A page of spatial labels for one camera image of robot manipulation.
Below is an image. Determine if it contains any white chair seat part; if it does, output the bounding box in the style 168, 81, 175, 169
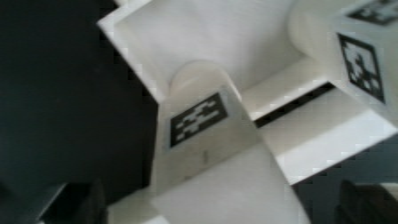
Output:
97, 0, 398, 184

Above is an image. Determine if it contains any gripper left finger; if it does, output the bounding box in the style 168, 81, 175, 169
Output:
35, 181, 108, 224

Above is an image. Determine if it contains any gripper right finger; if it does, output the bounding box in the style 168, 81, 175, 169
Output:
334, 180, 398, 224

